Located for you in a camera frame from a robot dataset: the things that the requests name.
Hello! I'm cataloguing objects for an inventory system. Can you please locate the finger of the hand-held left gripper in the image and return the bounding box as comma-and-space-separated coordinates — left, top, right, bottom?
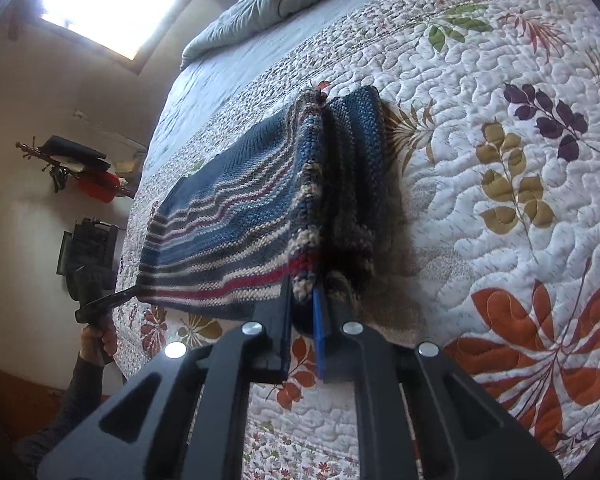
75, 286, 142, 325

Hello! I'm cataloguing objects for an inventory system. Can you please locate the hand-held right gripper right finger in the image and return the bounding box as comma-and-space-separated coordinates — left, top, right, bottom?
312, 285, 563, 480

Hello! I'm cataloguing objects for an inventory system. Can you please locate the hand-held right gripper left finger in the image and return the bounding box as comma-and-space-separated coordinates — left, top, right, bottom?
37, 277, 296, 480

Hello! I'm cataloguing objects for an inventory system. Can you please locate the striped knitted sweater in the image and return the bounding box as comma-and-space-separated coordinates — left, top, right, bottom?
137, 85, 427, 332

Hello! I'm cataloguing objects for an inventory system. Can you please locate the person's left forearm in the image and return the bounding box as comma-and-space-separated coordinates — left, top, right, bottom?
14, 354, 107, 468

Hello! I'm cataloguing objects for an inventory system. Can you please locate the person's left hand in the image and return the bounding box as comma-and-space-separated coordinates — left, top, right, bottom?
79, 316, 119, 367

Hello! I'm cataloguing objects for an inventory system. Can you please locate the red hanging garment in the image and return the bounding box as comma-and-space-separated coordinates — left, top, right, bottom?
76, 171, 122, 204

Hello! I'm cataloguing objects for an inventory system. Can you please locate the dark hanging garment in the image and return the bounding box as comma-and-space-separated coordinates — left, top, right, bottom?
36, 135, 112, 175

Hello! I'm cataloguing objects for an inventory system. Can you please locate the wooden coat rack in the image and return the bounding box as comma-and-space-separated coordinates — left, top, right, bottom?
15, 135, 148, 207

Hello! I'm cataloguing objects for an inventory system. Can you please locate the pale quilted bedspread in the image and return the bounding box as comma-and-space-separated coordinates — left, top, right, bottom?
142, 22, 341, 176

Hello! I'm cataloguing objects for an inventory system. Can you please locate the bright window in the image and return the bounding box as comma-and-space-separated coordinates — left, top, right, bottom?
39, 0, 202, 62

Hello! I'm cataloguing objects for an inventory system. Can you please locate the floral quilted blanket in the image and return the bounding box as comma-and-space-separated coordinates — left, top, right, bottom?
111, 0, 600, 480

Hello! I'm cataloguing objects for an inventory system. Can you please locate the grey comforter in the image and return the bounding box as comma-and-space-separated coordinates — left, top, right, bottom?
180, 0, 378, 72

